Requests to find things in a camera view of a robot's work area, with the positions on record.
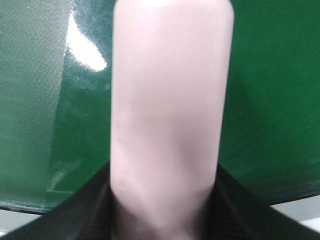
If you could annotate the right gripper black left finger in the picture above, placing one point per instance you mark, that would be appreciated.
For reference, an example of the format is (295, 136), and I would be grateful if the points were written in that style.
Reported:
(86, 215)

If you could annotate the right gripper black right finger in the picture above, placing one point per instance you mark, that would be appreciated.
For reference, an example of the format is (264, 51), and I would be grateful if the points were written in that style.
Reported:
(232, 212)

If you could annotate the pink broom handle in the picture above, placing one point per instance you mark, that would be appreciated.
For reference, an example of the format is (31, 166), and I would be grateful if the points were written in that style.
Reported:
(170, 67)

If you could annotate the white outer conveyor rim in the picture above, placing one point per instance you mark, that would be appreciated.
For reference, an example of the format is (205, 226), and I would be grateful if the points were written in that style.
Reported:
(306, 212)

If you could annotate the green conveyor belt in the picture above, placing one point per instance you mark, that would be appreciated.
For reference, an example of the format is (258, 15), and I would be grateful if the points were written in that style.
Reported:
(55, 99)

